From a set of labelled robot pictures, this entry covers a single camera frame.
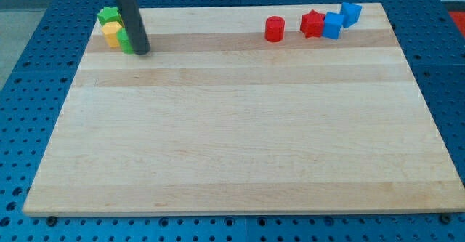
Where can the wooden board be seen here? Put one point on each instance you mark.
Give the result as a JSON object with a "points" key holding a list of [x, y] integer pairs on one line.
{"points": [[216, 120]]}

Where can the blue triangle block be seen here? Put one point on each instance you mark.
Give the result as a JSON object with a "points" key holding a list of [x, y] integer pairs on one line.
{"points": [[351, 13]]}

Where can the red cylinder block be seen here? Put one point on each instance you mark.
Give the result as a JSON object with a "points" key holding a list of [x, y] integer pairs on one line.
{"points": [[274, 29]]}

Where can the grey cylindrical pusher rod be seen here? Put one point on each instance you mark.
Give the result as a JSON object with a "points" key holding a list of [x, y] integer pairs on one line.
{"points": [[132, 19]]}

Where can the red star block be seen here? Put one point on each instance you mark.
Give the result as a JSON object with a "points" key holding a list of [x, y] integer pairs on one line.
{"points": [[312, 24]]}

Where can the green cylinder block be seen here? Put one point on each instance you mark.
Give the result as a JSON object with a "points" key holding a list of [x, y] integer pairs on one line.
{"points": [[124, 42]]}

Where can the blue cube block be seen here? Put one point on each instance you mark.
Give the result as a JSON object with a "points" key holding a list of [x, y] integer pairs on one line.
{"points": [[332, 25]]}

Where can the yellow hexagon block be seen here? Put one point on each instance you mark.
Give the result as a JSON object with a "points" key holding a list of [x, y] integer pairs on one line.
{"points": [[110, 31]]}

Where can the green star block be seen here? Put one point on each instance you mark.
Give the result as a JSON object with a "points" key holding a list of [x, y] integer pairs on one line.
{"points": [[109, 14]]}

